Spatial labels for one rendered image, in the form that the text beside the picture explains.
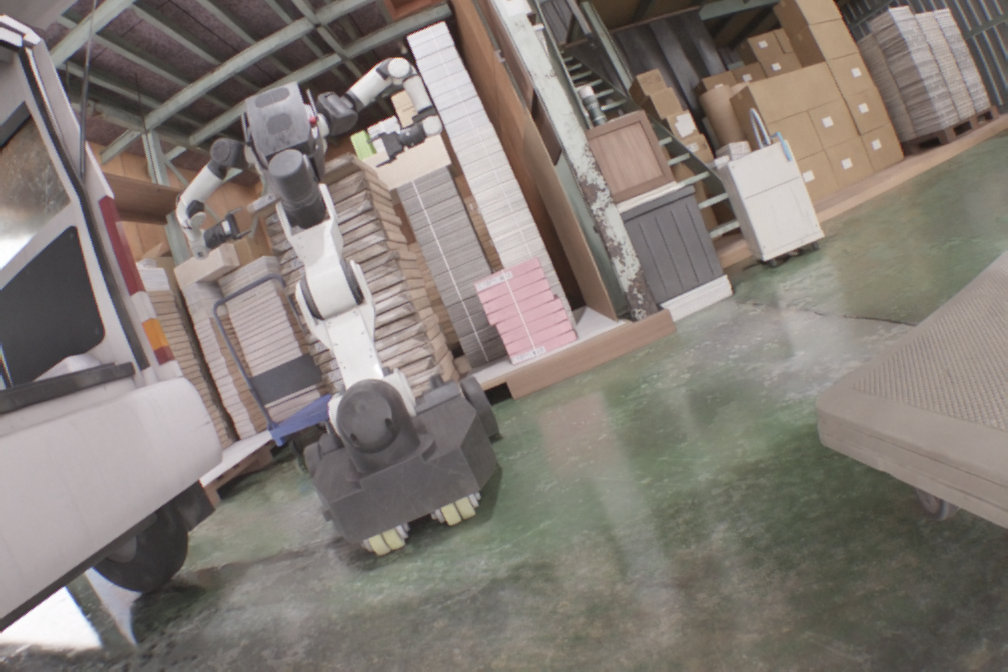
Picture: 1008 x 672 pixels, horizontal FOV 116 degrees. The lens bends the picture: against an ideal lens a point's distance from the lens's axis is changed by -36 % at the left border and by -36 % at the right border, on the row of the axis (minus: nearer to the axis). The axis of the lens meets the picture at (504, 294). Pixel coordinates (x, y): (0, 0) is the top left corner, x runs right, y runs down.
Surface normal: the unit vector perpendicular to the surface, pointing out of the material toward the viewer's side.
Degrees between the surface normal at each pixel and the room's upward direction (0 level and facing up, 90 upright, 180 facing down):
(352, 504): 90
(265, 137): 78
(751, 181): 90
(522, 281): 90
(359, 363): 57
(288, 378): 99
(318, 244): 52
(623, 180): 90
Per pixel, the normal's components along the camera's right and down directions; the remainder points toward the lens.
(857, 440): -0.92, 0.39
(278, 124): 0.18, -0.26
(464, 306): -0.03, 0.05
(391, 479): 0.22, -0.05
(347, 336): -0.03, -0.55
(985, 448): -0.39, -0.92
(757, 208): -0.30, 0.16
